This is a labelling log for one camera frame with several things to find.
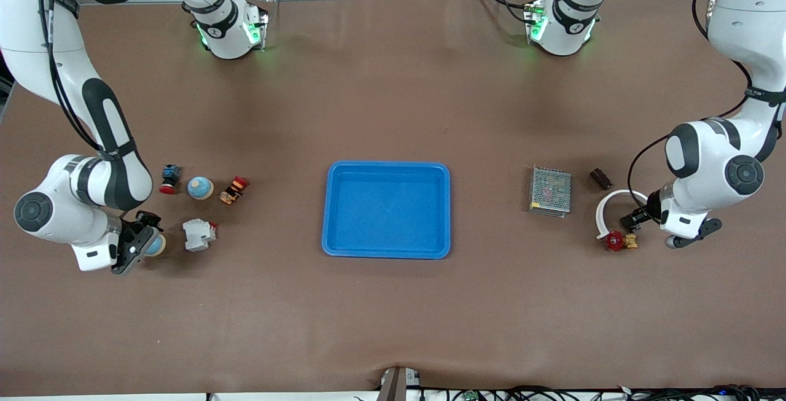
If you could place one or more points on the blue desk bell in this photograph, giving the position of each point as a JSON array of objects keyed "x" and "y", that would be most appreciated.
[
  {"x": 158, "y": 246},
  {"x": 200, "y": 188}
]

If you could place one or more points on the brown electrolytic capacitor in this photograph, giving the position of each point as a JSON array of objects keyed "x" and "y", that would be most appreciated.
[{"x": 600, "y": 179}]

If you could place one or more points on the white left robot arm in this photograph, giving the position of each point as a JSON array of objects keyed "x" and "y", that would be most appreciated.
[{"x": 712, "y": 155}]

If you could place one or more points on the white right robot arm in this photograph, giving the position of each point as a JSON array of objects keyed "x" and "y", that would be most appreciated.
[{"x": 113, "y": 137}]

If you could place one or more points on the blue plastic tray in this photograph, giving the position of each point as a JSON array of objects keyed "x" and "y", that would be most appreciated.
[{"x": 387, "y": 210}]

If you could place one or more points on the white curved plastic arc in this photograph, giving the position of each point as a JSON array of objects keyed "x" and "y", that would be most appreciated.
[{"x": 605, "y": 207}]

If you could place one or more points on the red push button blue body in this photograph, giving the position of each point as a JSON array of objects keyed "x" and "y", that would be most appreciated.
[{"x": 170, "y": 179}]

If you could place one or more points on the white circuit breaker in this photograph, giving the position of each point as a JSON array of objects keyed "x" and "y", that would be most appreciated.
[{"x": 198, "y": 234}]

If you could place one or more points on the metal mesh power supply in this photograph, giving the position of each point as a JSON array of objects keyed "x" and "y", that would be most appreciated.
[{"x": 550, "y": 192}]

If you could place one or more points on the red yellow selector switch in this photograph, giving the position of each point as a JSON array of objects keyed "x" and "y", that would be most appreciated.
[{"x": 234, "y": 190}]

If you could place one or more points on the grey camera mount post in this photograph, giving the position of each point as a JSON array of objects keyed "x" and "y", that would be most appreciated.
[{"x": 396, "y": 385}]

